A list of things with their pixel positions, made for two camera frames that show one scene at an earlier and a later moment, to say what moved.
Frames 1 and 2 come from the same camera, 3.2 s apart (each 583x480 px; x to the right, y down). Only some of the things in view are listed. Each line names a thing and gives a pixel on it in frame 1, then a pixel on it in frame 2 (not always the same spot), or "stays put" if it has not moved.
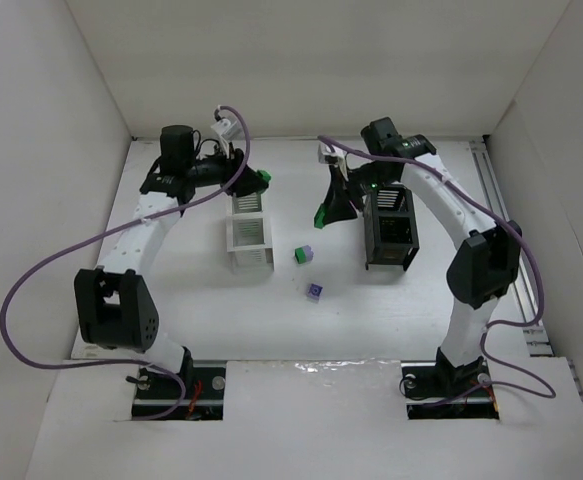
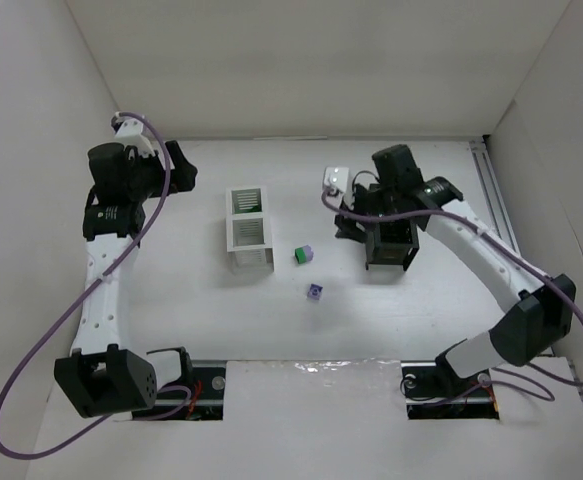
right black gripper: [346, 185] to [356, 215]
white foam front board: [319, 420] stays put
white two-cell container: [248, 236] stays put
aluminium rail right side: [497, 203] stays put
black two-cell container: [390, 235] stays put
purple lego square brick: [314, 292] stays put
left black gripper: [242, 176] to [169, 167]
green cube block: [264, 174] to [256, 208]
